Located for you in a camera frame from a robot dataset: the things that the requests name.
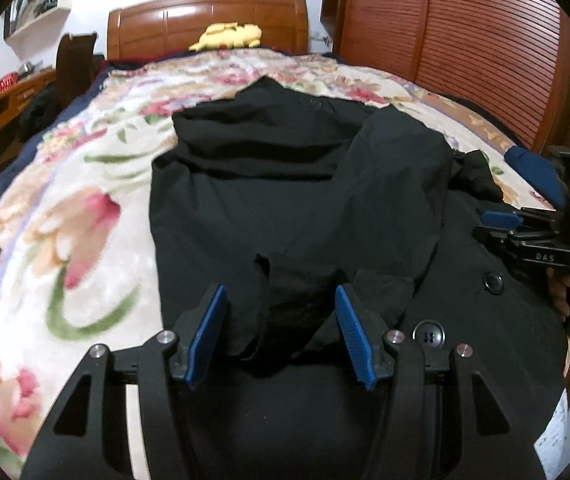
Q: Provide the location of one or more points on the navy blue cloth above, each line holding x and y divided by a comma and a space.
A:
530, 167

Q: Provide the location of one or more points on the wooden bed headboard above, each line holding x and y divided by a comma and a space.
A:
165, 25

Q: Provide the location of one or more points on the navy blue bed sheet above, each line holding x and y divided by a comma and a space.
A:
10, 180

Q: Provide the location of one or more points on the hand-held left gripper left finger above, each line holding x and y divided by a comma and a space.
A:
207, 332

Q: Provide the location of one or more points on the metal bowl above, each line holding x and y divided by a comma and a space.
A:
27, 69

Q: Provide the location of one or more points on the white wall shelf unit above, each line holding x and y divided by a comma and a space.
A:
40, 15

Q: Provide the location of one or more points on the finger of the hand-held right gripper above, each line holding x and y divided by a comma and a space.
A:
490, 237
500, 219

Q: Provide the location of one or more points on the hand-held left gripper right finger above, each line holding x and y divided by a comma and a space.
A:
357, 335

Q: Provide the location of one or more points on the yellow plush toy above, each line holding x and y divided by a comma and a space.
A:
230, 35

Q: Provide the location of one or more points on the black buttoned coat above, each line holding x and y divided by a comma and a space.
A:
290, 200

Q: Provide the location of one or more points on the dark wooden chair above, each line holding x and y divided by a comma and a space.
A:
75, 65

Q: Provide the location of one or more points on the wooden louvred wardrobe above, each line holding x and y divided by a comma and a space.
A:
465, 35

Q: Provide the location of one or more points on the floral blanket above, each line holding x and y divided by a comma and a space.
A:
90, 160

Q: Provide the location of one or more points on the red bowl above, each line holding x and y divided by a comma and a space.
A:
6, 82

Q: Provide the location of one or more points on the black clothes pile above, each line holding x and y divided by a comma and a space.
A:
40, 110

